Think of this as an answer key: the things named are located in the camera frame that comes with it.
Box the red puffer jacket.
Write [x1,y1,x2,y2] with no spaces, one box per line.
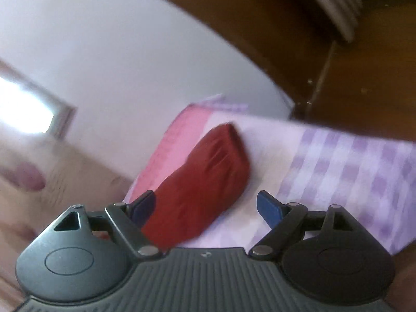
[141,123,251,250]

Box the beige leaf print curtain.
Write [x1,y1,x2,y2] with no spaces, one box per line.
[1,125,131,311]

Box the wooden window frame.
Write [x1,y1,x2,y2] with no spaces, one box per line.
[1,62,76,139]

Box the brown wooden door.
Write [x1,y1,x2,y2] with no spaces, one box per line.
[122,0,416,144]

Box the pink checkered bed sheet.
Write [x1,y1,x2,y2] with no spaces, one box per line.
[125,102,415,254]

